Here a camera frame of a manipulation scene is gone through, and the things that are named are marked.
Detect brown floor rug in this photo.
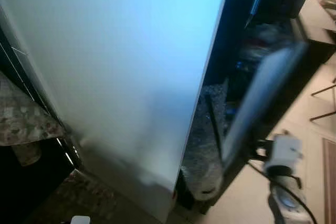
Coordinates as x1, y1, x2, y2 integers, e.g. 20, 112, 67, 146
322, 137, 336, 224

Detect white partition panel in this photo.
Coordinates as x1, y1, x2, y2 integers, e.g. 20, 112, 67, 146
0, 0, 232, 223

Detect brown metal chair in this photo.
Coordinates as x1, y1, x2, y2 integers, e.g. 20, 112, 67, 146
309, 80, 336, 123

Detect granite countertop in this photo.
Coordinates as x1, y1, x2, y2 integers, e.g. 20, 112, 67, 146
0, 72, 65, 147

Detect glossy black fridge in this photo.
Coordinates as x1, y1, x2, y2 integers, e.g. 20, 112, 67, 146
176, 0, 336, 215

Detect bubble wrap roll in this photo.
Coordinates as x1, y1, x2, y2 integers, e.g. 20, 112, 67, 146
181, 81, 227, 201

